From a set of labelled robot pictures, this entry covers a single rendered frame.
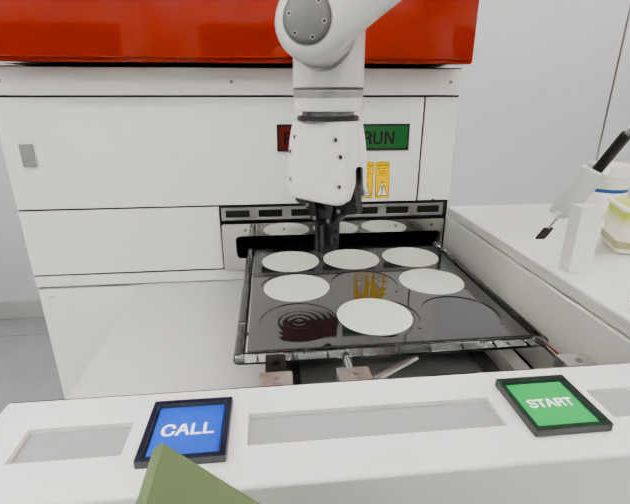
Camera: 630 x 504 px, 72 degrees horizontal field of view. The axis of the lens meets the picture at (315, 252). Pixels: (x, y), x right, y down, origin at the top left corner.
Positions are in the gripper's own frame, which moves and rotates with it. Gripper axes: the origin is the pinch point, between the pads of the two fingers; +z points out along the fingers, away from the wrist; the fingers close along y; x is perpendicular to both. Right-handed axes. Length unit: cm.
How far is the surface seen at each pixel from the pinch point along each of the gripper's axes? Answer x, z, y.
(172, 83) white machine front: 0.3, -19.8, -35.8
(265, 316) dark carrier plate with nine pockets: -8.6, 9.8, -3.2
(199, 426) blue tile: -29.6, 3.5, 14.4
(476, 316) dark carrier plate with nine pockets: 10.4, 9.8, 17.4
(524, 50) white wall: 209, -40, -50
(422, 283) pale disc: 14.9, 9.7, 6.8
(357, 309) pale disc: 1.0, 9.6, 4.8
